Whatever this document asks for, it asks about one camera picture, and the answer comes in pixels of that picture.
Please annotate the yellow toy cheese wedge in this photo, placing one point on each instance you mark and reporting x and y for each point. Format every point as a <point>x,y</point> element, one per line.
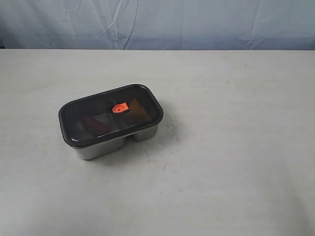
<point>137,112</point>

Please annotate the dark transparent lid orange seal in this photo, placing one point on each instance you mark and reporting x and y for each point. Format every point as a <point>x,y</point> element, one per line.
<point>109,107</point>

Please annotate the red toy sausage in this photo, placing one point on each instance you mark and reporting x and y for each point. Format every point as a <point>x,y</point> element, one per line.
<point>95,126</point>

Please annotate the steel two-compartment lunch box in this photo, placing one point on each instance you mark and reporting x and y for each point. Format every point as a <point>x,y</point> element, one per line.
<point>100,149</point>

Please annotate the grey fabric backdrop curtain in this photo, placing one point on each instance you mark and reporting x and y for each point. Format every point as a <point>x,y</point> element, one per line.
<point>158,24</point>

